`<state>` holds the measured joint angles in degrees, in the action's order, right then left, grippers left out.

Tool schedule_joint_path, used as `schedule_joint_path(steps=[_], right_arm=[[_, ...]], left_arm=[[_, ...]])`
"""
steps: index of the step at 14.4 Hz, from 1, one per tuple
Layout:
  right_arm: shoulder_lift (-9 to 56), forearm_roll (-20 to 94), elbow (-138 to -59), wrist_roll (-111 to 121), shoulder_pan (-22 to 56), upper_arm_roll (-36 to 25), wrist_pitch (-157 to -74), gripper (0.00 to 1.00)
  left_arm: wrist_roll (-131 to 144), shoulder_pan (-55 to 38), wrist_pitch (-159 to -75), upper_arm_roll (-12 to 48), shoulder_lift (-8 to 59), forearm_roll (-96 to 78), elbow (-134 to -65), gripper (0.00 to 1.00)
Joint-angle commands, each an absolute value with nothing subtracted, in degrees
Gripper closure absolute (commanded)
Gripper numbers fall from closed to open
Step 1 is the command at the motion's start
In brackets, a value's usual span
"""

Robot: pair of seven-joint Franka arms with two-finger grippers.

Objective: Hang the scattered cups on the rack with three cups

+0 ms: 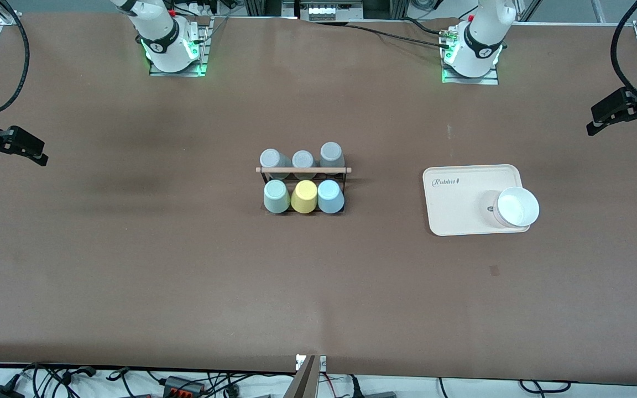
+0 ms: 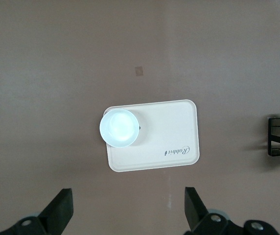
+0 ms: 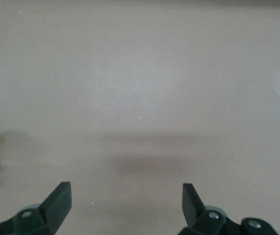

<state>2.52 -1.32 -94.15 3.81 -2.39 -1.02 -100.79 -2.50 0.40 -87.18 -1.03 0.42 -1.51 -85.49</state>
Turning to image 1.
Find pale green cup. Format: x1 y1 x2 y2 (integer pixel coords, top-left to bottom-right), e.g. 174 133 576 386
264 180 291 214

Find light blue cup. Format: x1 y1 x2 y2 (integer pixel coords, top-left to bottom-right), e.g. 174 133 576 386
317 180 346 214

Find white bowl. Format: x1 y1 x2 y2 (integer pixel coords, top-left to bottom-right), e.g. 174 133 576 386
487 187 540 229

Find beige rectangular tray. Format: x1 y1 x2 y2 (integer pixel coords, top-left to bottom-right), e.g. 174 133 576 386
423 164 531 237

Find grey cup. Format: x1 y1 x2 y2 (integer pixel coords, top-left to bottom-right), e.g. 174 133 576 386
319 142 346 176
259 148 293 181
291 150 317 181

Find black box orange connectors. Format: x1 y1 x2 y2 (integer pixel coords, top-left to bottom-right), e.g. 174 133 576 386
163 376 207 398

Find yellow cup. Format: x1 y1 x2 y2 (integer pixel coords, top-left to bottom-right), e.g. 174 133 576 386
291 180 318 214

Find white power strip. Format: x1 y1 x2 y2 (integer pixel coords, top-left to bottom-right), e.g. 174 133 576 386
307 2 364 22

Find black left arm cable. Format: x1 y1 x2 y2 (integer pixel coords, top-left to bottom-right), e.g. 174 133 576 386
610 0 637 103

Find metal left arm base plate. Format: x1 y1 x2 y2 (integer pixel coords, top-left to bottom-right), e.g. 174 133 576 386
441 25 500 85

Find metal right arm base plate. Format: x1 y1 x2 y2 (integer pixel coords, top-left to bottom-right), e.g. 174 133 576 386
149 15 210 77

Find short black table cable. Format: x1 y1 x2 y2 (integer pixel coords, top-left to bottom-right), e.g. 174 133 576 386
401 18 457 36

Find long black table cable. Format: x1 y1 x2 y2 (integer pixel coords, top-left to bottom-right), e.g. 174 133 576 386
345 23 447 48

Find dark aluminium frame post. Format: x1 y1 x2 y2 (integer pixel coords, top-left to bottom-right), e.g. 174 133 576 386
363 0 408 20
244 0 286 16

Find black wire cup rack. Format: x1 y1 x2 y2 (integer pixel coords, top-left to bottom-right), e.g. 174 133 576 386
256 166 352 215

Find grey wedge post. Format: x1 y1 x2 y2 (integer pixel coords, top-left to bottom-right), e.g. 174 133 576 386
283 355 319 398

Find white mounting bracket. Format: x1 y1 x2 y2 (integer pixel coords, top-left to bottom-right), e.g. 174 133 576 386
295 354 327 371

